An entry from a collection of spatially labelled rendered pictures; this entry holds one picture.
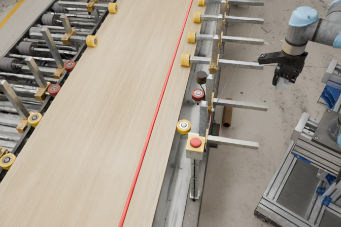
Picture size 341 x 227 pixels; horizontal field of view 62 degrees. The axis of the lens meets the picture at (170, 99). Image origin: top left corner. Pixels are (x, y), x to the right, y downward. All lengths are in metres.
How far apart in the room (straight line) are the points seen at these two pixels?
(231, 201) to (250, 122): 0.79
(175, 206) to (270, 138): 1.32
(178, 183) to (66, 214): 0.63
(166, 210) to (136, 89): 0.73
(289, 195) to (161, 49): 1.36
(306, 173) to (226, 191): 0.60
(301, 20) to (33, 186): 1.36
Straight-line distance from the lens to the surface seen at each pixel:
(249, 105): 1.75
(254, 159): 2.55
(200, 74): 1.54
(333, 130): 1.49
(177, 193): 1.68
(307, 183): 2.32
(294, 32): 1.02
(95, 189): 1.46
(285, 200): 2.21
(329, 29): 1.01
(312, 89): 3.22
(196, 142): 1.12
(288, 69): 1.11
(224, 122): 2.63
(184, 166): 1.76
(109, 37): 2.24
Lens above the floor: 2.17
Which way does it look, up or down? 49 degrees down
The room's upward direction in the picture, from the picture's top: 5 degrees counter-clockwise
